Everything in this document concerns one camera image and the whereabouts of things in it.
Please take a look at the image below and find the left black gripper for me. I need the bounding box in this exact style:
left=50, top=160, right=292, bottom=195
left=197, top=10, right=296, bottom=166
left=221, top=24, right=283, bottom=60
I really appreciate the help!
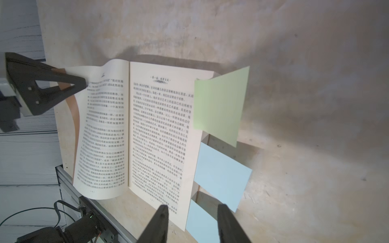
left=1, top=52, right=87, bottom=133

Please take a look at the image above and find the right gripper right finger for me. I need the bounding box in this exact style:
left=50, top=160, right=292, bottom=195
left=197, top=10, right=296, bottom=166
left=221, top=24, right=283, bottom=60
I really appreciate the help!
left=217, top=204, right=251, bottom=243

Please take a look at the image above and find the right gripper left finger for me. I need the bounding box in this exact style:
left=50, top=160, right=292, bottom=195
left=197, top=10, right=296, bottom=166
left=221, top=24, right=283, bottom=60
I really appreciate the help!
left=137, top=205, right=169, bottom=243

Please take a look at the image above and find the brown black paperback book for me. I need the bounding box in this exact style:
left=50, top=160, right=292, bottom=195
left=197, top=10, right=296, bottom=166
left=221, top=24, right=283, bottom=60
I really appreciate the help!
left=65, top=59, right=216, bottom=229

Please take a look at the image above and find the green sticky note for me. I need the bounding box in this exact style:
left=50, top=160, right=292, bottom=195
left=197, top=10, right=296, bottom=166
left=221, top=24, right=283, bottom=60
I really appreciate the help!
left=193, top=66, right=250, bottom=147

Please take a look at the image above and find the lower blue sticky note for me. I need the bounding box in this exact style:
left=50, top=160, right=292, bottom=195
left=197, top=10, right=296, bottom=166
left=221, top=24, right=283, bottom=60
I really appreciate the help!
left=186, top=200, right=220, bottom=243

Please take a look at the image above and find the blue sticky note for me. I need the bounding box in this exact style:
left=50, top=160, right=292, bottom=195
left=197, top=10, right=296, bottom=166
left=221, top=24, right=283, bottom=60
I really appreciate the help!
left=194, top=143, right=252, bottom=212
left=186, top=200, right=220, bottom=243

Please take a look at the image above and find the upper blue sticky note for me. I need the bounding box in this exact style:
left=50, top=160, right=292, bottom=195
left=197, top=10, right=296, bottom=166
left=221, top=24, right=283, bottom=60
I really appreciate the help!
left=194, top=143, right=252, bottom=212

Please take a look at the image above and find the aluminium mounting rail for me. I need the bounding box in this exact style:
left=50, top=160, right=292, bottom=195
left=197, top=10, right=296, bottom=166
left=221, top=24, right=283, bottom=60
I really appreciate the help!
left=56, top=166, right=137, bottom=243

